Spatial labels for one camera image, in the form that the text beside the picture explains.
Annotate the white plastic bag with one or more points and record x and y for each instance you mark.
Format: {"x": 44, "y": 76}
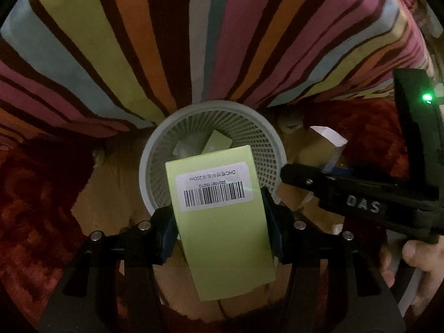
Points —
{"x": 185, "y": 149}

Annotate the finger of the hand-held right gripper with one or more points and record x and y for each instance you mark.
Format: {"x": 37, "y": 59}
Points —
{"x": 342, "y": 171}
{"x": 305, "y": 177}

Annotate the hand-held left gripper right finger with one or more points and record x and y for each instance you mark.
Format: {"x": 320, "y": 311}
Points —
{"x": 274, "y": 222}

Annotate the person's right hand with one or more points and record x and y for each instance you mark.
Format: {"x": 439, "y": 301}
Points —
{"x": 426, "y": 260}

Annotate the white mesh wastebasket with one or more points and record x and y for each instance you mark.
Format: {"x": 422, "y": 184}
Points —
{"x": 242, "y": 125}

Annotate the light green box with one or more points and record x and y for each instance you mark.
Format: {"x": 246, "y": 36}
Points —
{"x": 222, "y": 236}
{"x": 216, "y": 142}

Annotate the striped bedsheet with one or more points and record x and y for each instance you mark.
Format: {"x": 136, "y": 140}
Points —
{"x": 173, "y": 41}

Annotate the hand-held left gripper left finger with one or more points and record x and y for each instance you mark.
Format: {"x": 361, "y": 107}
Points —
{"x": 166, "y": 237}

